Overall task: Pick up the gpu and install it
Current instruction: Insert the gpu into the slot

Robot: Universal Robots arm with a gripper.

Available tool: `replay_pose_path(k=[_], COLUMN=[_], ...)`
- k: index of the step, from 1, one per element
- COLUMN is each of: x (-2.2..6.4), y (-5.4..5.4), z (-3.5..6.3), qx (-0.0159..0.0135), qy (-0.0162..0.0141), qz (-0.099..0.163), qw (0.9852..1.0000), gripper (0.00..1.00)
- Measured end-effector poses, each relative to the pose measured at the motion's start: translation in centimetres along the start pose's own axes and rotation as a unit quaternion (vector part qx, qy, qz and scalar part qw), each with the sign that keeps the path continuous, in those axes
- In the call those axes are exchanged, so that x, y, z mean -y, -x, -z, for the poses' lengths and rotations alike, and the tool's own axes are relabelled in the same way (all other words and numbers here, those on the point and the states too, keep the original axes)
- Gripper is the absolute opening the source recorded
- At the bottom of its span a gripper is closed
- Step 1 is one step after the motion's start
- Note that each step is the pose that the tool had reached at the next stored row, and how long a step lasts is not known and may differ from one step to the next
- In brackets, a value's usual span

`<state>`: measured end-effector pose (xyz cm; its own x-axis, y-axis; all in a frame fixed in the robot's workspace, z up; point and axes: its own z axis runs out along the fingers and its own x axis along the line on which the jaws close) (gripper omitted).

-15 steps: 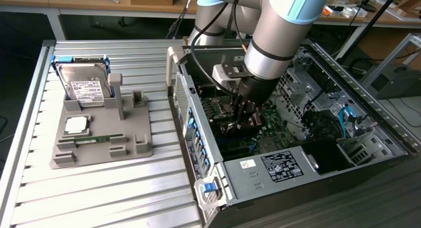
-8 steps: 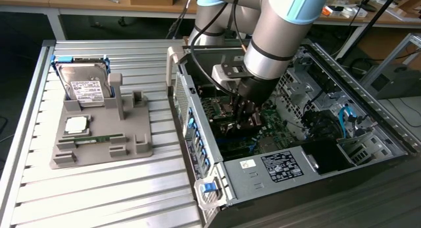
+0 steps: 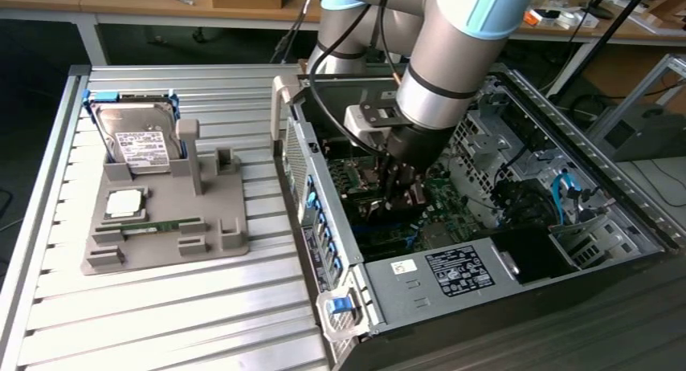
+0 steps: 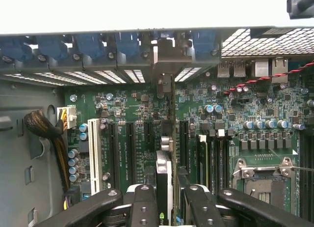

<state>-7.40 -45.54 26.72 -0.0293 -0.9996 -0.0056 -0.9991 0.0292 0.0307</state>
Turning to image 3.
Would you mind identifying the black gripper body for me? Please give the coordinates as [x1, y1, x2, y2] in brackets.
[383, 124, 451, 175]

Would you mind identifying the green motherboard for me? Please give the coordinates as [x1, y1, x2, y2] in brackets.
[320, 144, 487, 262]

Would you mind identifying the CPU socket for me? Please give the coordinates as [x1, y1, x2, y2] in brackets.
[345, 157, 388, 188]

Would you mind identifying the metal drive cage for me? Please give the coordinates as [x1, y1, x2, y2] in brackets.
[448, 105, 519, 179]

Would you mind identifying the blue card retainer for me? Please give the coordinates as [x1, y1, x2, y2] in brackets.
[303, 176, 344, 286]

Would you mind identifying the grey power supply unit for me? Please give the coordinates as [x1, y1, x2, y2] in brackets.
[356, 236, 524, 324]

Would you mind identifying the black fan shroud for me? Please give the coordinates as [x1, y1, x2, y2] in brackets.
[489, 226, 583, 286]

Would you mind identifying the grey disk bay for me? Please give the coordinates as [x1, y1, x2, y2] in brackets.
[548, 216, 628, 268]

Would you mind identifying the orange box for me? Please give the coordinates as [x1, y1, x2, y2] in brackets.
[524, 8, 561, 27]

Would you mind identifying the open black PC case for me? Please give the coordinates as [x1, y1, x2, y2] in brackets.
[269, 69, 686, 371]

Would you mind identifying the grey cabinet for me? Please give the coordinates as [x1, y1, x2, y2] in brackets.
[585, 104, 686, 163]

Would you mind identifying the white box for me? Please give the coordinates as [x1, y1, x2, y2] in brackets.
[556, 11, 600, 30]

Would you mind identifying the grey parts rack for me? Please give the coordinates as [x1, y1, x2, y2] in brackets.
[78, 119, 252, 276]

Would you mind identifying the green RAM stick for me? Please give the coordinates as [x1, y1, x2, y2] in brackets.
[94, 220, 204, 233]

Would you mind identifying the black stand pole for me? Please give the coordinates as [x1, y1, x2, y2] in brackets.
[545, 0, 656, 101]

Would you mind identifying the black monitor stand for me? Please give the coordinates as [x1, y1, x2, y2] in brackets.
[575, 0, 617, 19]

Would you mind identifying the hard disk with blue carrier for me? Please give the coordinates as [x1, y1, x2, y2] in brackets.
[81, 88, 186, 175]

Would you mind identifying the silver CPU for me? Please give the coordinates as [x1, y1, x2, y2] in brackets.
[105, 190, 146, 219]

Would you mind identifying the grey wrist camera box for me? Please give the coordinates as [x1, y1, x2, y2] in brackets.
[341, 101, 401, 148]

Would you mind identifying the black wire bundle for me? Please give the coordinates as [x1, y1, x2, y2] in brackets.
[489, 177, 557, 228]

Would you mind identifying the black camera cable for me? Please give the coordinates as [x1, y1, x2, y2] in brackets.
[307, 0, 400, 155]

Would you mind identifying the blue wire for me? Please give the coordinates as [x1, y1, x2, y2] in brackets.
[549, 172, 584, 227]

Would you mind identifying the hanging cable with plug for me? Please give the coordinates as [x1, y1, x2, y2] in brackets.
[269, 0, 323, 65]

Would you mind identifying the aluminium frame rail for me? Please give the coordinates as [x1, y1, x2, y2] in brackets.
[620, 53, 686, 119]

